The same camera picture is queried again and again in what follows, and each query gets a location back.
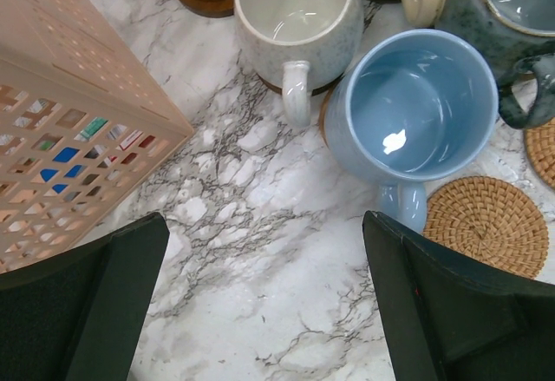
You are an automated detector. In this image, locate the dark brown wooden coaster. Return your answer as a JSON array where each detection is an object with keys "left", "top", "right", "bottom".
[{"left": 258, "top": 72, "right": 343, "bottom": 97}]

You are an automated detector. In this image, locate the peach mesh file organizer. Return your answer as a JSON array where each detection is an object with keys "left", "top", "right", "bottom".
[{"left": 1, "top": 0, "right": 193, "bottom": 272}]

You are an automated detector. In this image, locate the light blue mug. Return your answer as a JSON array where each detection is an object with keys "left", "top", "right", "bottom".
[{"left": 323, "top": 29, "right": 499, "bottom": 233}]

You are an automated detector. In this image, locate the white cream mug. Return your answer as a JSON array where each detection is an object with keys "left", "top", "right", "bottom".
[{"left": 234, "top": 0, "right": 364, "bottom": 128}]

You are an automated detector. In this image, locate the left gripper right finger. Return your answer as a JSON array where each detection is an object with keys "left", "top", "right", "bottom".
[{"left": 362, "top": 211, "right": 554, "bottom": 380}]

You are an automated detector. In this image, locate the light wooden coaster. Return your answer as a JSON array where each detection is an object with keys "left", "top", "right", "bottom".
[{"left": 318, "top": 88, "right": 335, "bottom": 147}]

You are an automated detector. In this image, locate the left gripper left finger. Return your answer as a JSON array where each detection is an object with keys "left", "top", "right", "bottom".
[{"left": 1, "top": 213, "right": 169, "bottom": 380}]

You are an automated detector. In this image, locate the grey mug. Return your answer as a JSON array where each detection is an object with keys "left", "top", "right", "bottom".
[{"left": 435, "top": 0, "right": 554, "bottom": 129}]

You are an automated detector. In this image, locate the woven rattan coaster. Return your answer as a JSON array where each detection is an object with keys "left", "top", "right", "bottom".
[
  {"left": 423, "top": 176, "right": 549, "bottom": 279},
  {"left": 524, "top": 119, "right": 555, "bottom": 190}
]

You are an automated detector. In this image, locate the brown ringed wooden coaster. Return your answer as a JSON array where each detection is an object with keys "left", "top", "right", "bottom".
[{"left": 179, "top": 0, "right": 233, "bottom": 18}]

